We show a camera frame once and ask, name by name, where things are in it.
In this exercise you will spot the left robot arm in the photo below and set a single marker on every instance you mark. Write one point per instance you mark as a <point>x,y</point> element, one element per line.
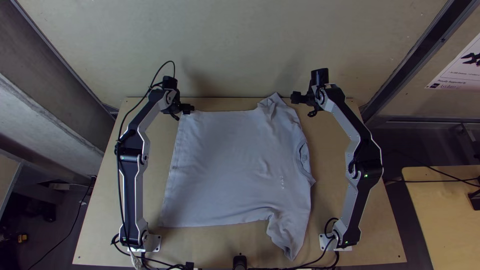
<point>131,195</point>

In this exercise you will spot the pale wooden side table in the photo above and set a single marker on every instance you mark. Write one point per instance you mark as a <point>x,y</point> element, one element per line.
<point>442,225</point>

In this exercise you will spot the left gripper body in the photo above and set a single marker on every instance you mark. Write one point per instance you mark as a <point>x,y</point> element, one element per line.
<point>182,108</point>

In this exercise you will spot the grey t-shirt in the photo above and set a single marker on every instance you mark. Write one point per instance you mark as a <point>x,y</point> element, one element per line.
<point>240,168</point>

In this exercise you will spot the white paper poster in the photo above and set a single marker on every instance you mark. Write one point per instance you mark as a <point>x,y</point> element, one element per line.
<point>459,71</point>

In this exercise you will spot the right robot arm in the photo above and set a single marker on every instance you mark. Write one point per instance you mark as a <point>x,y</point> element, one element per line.
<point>360,150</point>

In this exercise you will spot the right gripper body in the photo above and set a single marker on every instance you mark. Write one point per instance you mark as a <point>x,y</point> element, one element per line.
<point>305,98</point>

